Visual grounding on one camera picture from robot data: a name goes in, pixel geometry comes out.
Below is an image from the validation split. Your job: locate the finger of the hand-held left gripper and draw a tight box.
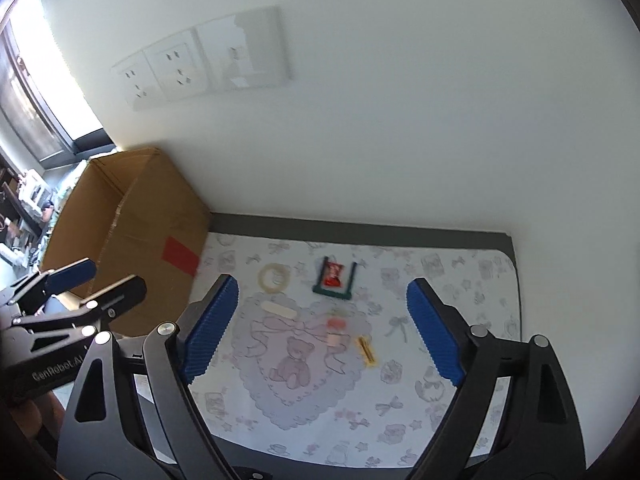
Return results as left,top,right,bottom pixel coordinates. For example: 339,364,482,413
0,258,97,317
14,275,148,342

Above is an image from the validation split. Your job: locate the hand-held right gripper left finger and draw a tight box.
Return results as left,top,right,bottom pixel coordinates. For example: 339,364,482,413
60,274,240,480

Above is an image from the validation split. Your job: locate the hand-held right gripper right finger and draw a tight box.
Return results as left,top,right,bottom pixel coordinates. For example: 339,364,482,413
405,278,586,480

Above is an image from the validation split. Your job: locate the clear tape roll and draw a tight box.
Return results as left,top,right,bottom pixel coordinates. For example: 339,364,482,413
258,262,292,293

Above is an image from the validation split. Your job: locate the beige nail file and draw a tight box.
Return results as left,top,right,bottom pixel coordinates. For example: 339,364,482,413
261,301,297,319

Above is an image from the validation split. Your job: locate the yellow clip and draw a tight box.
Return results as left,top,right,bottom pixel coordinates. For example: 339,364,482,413
355,336,378,367

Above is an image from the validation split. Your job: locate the small pink bottle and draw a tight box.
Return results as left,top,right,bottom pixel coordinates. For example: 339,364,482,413
325,315,348,348

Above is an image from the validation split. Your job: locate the brown cardboard box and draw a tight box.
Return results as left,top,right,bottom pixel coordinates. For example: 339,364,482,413
39,146,211,338

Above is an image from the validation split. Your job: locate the small green frame stand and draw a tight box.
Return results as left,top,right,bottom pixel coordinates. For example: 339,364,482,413
312,256,359,301

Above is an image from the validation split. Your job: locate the red candy packet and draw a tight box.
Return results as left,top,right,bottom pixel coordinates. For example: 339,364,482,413
322,260,346,288

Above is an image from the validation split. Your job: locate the assorted desk clutter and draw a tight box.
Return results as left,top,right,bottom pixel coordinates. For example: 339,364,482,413
0,160,66,271

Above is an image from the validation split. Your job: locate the white printed bear mat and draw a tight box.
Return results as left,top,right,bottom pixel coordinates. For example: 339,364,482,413
132,231,522,468

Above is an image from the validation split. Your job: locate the window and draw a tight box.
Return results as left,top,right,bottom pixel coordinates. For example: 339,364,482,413
0,0,118,161

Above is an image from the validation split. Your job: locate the white wall socket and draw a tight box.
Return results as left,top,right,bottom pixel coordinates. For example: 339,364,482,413
110,52,168,112
142,30,211,103

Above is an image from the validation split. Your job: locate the white wall switch plate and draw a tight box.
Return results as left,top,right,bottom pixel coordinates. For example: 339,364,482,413
195,6,292,92

